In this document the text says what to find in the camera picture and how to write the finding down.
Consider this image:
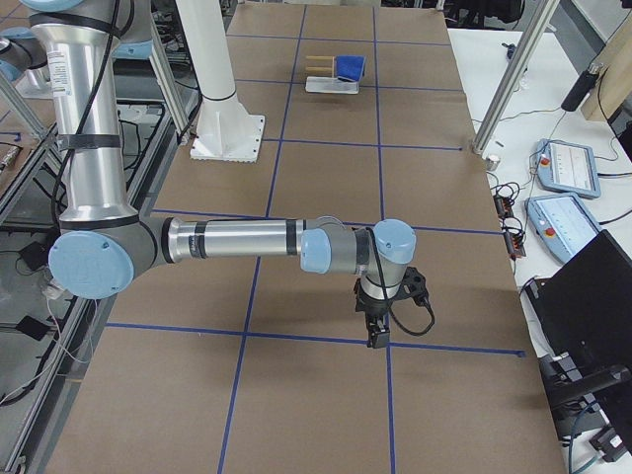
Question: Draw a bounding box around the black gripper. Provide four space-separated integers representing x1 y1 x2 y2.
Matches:
355 267 429 349

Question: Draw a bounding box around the blue towel grey trim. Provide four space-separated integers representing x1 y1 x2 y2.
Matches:
334 55 365 83

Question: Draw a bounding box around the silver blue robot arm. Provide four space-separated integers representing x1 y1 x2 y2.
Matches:
1 27 52 100
28 1 430 349

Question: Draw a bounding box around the white towel rack base tray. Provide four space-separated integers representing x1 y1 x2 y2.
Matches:
305 76 359 95

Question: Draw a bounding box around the wooden rack bar outer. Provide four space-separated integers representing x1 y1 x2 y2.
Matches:
305 66 336 77

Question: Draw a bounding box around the brown table mat blue grid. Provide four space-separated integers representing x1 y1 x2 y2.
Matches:
46 3 564 473

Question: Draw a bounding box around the small metal cylinder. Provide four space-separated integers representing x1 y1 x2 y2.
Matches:
485 154 501 172

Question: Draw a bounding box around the black monitor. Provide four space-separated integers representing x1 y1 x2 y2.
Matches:
526 230 631 429

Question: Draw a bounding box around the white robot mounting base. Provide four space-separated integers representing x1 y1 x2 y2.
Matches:
177 0 266 163

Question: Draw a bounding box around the teach pendant near post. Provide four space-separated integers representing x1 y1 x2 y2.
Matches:
535 138 601 198

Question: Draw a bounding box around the grey aluminium frame post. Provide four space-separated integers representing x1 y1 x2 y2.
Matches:
472 0 560 155

